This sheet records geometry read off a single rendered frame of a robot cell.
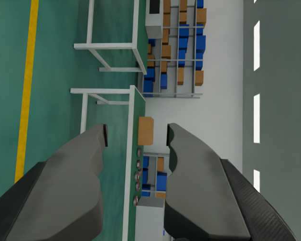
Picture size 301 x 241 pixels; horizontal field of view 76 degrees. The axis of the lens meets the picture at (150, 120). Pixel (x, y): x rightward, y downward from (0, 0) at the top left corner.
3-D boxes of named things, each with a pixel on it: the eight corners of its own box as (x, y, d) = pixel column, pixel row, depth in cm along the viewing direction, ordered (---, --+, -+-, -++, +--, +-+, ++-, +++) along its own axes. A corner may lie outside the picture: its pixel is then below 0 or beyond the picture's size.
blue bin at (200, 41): (194, 41, 611) (203, 41, 608) (194, 54, 609) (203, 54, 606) (196, 35, 569) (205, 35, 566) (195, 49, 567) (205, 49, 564)
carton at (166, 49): (162, 51, 621) (171, 51, 618) (162, 61, 617) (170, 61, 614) (161, 45, 581) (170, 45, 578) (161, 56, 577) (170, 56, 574)
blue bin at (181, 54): (177, 56, 614) (184, 56, 612) (177, 69, 610) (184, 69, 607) (178, 49, 572) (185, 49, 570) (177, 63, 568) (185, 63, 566)
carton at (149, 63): (146, 60, 623) (155, 60, 620) (145, 70, 621) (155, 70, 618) (145, 54, 584) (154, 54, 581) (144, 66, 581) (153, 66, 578)
